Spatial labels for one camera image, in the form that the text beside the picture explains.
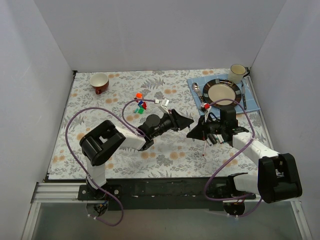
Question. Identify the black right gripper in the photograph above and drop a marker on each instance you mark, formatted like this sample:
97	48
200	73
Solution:
204	128

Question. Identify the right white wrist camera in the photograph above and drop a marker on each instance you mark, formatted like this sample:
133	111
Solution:
205	108

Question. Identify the aluminium frame rail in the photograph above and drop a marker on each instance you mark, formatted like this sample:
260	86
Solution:
56	193

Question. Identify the red ceramic cup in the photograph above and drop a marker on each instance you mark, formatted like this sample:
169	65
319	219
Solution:
100	82

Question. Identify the orange highlighter cap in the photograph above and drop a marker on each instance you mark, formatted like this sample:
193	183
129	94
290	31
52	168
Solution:
139	95

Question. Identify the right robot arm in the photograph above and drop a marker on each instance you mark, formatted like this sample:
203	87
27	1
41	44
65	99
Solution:
277	178

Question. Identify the steel knife patterned handle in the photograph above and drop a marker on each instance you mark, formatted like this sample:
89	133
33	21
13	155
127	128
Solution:
243	90

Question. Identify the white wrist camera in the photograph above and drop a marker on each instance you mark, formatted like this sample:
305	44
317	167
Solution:
163	104
205	108

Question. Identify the green capped black highlighter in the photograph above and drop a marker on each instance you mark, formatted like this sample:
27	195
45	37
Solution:
211	139

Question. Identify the cream enamel mug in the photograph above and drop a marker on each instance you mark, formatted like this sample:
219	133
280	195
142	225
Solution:
237	72

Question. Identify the black rimmed beige plate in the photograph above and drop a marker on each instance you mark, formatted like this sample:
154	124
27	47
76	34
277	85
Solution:
217	89

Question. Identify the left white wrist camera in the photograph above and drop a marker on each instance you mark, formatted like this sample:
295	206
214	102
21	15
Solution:
163	104

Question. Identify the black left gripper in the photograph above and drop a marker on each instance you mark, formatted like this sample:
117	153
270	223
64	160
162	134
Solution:
172	120

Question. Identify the steel spoon patterned handle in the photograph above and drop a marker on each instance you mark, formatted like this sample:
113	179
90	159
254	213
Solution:
196	89

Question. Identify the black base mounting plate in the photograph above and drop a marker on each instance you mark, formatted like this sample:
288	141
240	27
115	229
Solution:
170	193

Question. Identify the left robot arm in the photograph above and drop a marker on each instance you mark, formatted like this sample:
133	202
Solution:
102	142

